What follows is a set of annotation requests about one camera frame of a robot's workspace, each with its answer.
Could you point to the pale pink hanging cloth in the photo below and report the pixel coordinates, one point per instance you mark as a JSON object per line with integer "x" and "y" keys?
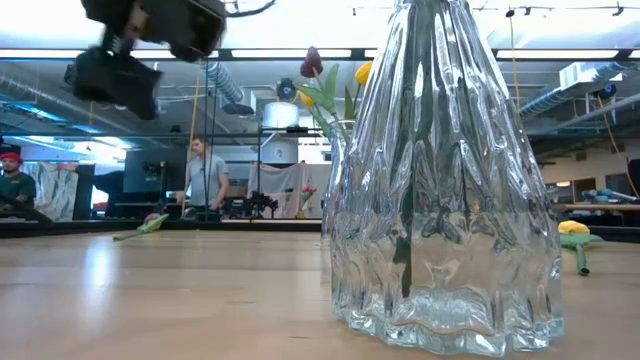
{"x": 280, "y": 185}

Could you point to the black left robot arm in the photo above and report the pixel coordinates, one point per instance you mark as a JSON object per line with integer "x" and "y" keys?
{"x": 30, "y": 215}

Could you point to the black pendant lamp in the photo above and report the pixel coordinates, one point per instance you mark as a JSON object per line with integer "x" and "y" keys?
{"x": 237, "y": 110}

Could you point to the dark red artificial tulip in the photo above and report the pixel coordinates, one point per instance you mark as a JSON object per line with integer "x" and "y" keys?
{"x": 311, "y": 62}
{"x": 152, "y": 225}

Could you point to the black aluminium table frame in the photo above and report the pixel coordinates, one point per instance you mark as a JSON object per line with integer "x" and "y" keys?
{"x": 250, "y": 226}

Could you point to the silver spiral ventilation duct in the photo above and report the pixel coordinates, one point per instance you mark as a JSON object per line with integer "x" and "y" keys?
{"x": 550, "y": 100}
{"x": 225, "y": 82}

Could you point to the white ceiling air unit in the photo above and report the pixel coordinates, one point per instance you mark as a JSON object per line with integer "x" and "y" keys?
{"x": 585, "y": 75}

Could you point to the black monitor screen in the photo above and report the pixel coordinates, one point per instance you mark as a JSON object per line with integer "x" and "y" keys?
{"x": 135, "y": 170}

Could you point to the background flower bouquet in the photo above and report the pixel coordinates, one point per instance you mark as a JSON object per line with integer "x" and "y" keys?
{"x": 307, "y": 192}

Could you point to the teal objects on table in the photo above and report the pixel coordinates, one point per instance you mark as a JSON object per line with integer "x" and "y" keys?
{"x": 607, "y": 195}

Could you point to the yellow artificial tulip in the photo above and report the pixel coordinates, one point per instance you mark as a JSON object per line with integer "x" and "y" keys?
{"x": 572, "y": 228}
{"x": 305, "y": 98}
{"x": 362, "y": 72}

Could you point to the small smooth clear glass vase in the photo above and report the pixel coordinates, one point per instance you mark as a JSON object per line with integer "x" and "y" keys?
{"x": 334, "y": 200}

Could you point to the person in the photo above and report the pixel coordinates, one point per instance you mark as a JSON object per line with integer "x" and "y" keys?
{"x": 207, "y": 175}
{"x": 17, "y": 187}

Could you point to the white cylindrical fixture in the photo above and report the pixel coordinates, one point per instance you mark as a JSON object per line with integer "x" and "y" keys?
{"x": 280, "y": 152}
{"x": 280, "y": 115}

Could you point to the ribbed clear glass vase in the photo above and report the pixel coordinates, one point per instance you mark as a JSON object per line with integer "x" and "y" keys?
{"x": 475, "y": 250}

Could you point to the wooden background table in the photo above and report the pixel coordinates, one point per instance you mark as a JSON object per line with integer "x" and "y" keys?
{"x": 600, "y": 206}

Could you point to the black background robot arm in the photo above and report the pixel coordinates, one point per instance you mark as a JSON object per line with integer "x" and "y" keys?
{"x": 250, "y": 205}

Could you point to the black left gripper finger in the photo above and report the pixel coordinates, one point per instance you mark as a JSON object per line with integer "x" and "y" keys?
{"x": 115, "y": 82}

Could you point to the marbled fabric panel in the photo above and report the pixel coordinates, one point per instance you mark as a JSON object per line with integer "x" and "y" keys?
{"x": 55, "y": 190}

